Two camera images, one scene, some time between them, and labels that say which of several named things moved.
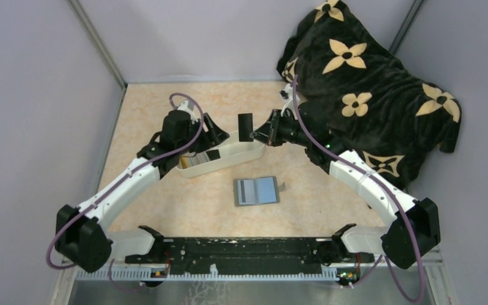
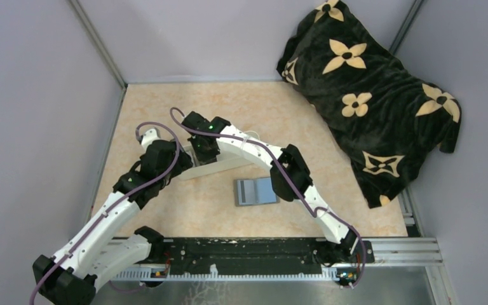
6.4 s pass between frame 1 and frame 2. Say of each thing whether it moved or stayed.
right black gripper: moved
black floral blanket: stayed
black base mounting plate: stayed
